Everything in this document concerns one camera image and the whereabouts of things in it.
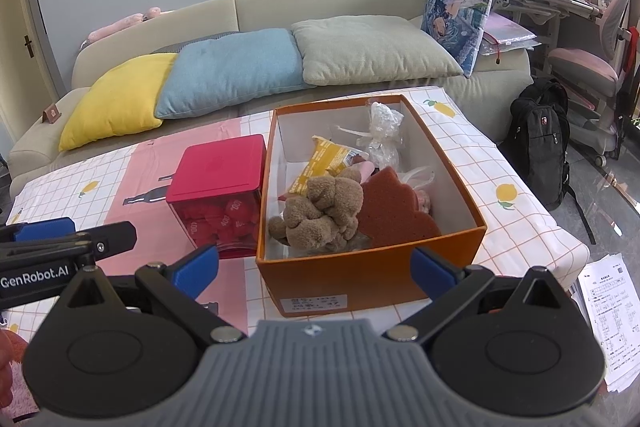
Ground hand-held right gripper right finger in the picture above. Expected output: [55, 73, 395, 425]
[381, 246, 573, 342]

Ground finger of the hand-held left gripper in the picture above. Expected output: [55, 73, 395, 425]
[0, 217, 77, 244]
[75, 221, 137, 262]

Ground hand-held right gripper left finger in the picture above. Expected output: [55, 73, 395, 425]
[59, 244, 248, 342]

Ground brown sponge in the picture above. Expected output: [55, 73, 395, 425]
[356, 167, 443, 250]

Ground orange cardboard box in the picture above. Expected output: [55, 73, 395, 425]
[255, 94, 488, 319]

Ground white plastic bag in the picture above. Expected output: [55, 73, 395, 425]
[397, 164, 437, 195]

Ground brown plush toy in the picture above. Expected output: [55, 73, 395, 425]
[267, 169, 365, 254]

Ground white fluffy plush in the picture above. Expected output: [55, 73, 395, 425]
[360, 102, 405, 172]

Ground yellow snack packet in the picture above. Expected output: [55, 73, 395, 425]
[287, 135, 371, 196]

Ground person's left hand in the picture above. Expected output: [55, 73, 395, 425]
[0, 332, 15, 403]

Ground checked lemon print tablecloth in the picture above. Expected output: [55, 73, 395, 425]
[0, 84, 592, 338]

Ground clear box with red lid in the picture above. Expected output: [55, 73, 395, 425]
[165, 134, 267, 259]

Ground pink fluffy cloth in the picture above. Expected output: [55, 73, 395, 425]
[7, 329, 43, 418]

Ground yellow pillow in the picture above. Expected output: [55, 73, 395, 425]
[58, 53, 180, 152]

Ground cream door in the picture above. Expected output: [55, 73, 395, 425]
[0, 0, 66, 158]

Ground black backpack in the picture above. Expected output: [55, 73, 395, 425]
[500, 78, 598, 245]

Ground printed paper sheets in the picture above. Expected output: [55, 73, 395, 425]
[570, 252, 640, 395]

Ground light blue pillow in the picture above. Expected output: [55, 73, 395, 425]
[154, 28, 313, 120]

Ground long pink plush roll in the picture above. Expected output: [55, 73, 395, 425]
[87, 13, 148, 44]

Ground striped grey cushion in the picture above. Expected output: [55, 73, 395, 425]
[150, 31, 241, 55]

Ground beige pillow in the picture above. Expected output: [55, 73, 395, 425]
[291, 17, 466, 86]

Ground clear document folder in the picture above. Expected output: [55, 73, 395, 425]
[477, 14, 543, 58]

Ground cartoon printed pillow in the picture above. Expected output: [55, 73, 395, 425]
[420, 0, 498, 78]

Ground pink desk chair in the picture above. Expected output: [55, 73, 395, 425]
[547, 0, 633, 166]

